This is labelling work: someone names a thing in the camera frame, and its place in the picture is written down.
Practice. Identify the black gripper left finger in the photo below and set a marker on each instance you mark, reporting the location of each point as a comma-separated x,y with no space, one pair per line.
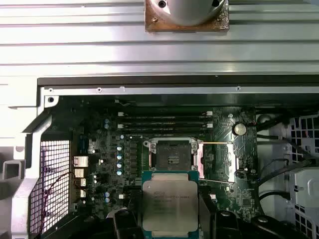
127,224

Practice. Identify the silver CPU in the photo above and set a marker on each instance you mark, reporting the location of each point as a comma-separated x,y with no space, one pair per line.
169,199

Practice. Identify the green motherboard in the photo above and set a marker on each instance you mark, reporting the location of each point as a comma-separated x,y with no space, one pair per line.
224,199

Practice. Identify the CPU socket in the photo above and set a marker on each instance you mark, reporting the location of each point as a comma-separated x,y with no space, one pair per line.
164,154

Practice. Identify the coin cell battery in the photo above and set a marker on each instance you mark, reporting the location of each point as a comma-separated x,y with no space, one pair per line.
239,129

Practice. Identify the metal socket cover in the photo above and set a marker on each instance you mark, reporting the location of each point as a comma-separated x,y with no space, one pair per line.
231,161

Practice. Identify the black PC case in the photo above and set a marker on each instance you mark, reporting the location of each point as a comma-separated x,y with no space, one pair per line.
149,82

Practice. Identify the black RAM slot white clips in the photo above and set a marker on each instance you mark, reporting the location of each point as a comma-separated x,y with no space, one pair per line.
162,126
162,114

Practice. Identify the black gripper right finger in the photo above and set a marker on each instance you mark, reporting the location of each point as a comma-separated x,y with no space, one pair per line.
208,219

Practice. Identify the brown square base plate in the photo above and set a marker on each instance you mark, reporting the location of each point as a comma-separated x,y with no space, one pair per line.
152,25

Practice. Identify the perforated metal disk bay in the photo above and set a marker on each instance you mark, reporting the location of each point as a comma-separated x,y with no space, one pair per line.
306,179

